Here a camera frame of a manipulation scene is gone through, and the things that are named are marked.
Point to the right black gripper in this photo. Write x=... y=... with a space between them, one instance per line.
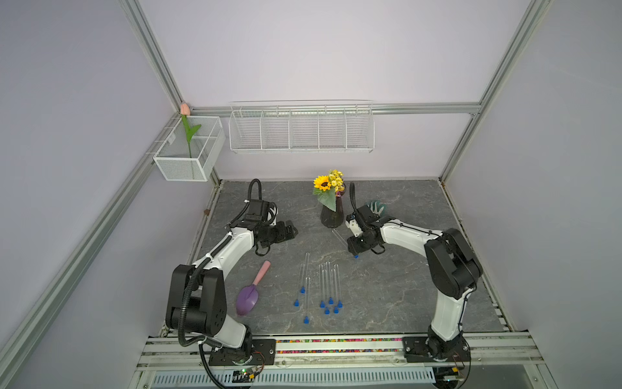
x=352 y=247

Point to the yellow sunflower bouquet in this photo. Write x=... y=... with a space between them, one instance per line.
x=329 y=188

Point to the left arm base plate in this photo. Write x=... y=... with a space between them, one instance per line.
x=256 y=352

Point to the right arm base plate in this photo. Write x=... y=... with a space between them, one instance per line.
x=433 y=348

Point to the clear test tube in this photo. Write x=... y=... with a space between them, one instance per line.
x=343 y=241

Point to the white wire wall shelf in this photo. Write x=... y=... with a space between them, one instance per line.
x=303 y=126

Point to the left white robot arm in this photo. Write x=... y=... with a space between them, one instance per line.
x=197 y=306

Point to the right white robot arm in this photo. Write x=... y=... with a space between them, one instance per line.
x=453 y=266

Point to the white mesh wall basket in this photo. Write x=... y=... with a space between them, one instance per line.
x=172 y=157

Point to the green white work glove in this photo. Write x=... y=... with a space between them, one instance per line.
x=377 y=207

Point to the dark glass flower vase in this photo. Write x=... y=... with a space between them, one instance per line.
x=333 y=219

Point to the pink artificial tulip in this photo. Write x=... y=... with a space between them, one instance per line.
x=190 y=131

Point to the white vented cable duct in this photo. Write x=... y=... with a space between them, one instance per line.
x=352 y=377

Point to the purple scoop pink handle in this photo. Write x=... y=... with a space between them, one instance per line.
x=249 y=295

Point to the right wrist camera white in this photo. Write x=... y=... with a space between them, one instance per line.
x=354 y=227

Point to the green circuit board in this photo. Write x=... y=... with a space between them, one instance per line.
x=243 y=376

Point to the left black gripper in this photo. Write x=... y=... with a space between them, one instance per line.
x=281 y=234

